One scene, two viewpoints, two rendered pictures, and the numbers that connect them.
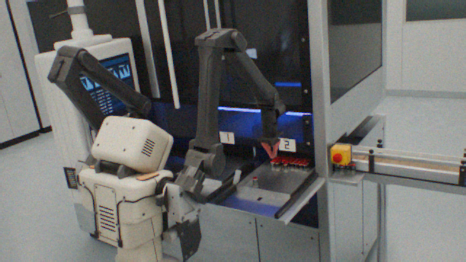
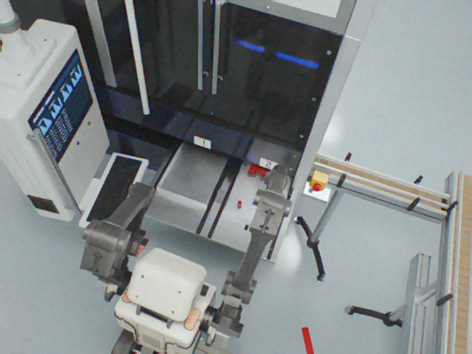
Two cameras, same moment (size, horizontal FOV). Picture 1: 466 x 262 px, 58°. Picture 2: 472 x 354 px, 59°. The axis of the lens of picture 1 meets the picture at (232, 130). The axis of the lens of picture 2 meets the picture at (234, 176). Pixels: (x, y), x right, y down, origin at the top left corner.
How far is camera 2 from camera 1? 123 cm
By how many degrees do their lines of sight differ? 41
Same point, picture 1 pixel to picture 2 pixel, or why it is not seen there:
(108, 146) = (152, 302)
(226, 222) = not seen: hidden behind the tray
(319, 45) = (329, 109)
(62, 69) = (100, 263)
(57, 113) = (14, 160)
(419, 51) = not seen: outside the picture
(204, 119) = (247, 276)
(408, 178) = (368, 195)
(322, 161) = (300, 183)
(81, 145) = (50, 185)
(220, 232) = not seen: hidden behind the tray
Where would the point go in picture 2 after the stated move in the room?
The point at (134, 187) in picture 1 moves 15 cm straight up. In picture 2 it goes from (187, 341) to (186, 329)
